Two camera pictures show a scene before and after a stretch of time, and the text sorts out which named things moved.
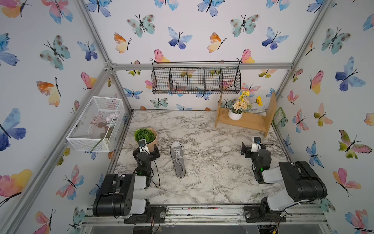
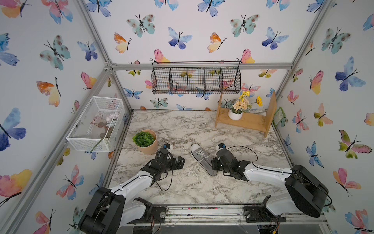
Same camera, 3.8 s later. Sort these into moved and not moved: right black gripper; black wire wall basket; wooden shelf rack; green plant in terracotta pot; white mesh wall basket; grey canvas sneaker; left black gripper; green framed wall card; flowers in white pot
Moved: right black gripper; left black gripper; grey canvas sneaker
Not moved: green framed wall card; black wire wall basket; green plant in terracotta pot; white mesh wall basket; flowers in white pot; wooden shelf rack
